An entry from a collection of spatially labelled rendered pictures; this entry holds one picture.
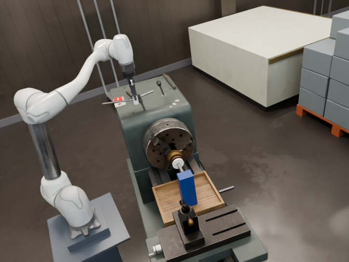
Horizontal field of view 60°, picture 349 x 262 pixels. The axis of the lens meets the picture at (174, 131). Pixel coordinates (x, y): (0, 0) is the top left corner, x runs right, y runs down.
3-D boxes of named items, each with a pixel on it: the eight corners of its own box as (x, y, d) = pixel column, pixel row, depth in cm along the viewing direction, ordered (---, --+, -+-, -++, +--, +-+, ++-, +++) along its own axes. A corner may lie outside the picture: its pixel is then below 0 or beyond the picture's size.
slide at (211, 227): (158, 235, 155) (156, 230, 153) (234, 209, 162) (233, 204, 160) (167, 266, 140) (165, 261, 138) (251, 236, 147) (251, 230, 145)
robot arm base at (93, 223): (72, 245, 173) (69, 239, 170) (66, 219, 190) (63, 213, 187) (103, 231, 179) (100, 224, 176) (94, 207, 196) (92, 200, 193)
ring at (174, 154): (164, 150, 181) (169, 159, 174) (179, 145, 183) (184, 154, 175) (167, 161, 186) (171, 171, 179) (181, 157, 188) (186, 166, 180)
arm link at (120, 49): (138, 59, 180) (123, 55, 188) (132, 33, 172) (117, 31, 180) (124, 65, 174) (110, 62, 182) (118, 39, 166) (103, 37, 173)
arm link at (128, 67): (119, 65, 176) (122, 75, 179) (134, 61, 178) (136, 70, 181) (117, 60, 183) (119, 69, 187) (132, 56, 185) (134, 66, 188)
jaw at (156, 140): (163, 147, 190) (149, 139, 184) (168, 141, 189) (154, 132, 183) (168, 157, 181) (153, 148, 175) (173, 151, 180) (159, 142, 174)
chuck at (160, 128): (146, 165, 201) (141, 125, 184) (190, 155, 208) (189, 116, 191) (148, 174, 194) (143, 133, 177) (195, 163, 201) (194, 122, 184)
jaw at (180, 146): (172, 141, 190) (189, 134, 191) (175, 147, 193) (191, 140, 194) (177, 151, 181) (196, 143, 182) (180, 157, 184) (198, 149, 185)
